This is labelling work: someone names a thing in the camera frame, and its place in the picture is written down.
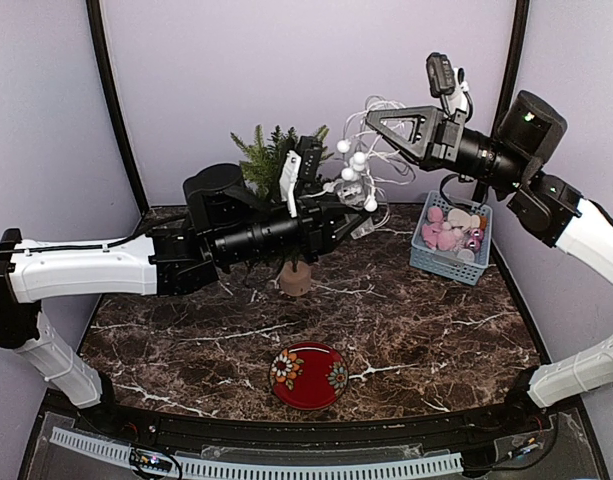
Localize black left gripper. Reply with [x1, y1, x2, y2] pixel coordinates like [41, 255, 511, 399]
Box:
[214, 188, 372, 267]

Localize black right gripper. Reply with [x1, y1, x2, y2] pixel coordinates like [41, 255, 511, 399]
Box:
[366, 103, 529, 193]

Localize white ball string lights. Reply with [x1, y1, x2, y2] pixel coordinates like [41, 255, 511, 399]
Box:
[326, 95, 416, 240]

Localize small green christmas tree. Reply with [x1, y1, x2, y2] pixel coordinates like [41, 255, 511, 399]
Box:
[230, 124, 312, 297]

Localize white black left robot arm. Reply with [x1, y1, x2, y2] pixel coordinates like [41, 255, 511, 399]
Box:
[0, 163, 378, 436]

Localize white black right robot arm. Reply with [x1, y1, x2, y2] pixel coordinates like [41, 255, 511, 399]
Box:
[366, 90, 613, 434]

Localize pink fluffy pompom ornament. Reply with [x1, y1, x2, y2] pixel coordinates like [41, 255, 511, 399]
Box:
[427, 206, 444, 223]

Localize white felt ornament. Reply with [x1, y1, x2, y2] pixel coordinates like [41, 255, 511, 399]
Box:
[446, 208, 481, 230]

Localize pink felt ornament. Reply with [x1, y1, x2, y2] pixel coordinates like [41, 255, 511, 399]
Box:
[422, 223, 457, 251]

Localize light blue plastic basket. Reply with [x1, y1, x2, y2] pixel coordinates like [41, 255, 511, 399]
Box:
[410, 191, 493, 286]

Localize pink glitter bauble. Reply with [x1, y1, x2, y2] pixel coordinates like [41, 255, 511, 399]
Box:
[465, 238, 481, 252]
[468, 228, 484, 242]

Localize white knitted ball ornament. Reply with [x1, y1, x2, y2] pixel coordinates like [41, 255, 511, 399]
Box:
[457, 248, 476, 263]

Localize red floral plate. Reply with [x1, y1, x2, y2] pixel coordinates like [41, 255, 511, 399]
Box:
[268, 342, 350, 411]

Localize small circuit board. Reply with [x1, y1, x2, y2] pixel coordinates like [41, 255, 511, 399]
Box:
[129, 449, 162, 468]

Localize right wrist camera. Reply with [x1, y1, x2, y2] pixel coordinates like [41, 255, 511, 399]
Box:
[425, 52, 474, 122]

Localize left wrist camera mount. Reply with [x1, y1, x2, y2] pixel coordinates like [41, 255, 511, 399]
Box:
[279, 136, 323, 218]

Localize white slotted cable duct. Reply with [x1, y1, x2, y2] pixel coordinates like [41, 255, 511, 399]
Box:
[49, 427, 463, 479]

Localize black front rail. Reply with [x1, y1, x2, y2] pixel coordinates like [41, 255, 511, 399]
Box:
[115, 405, 538, 446]

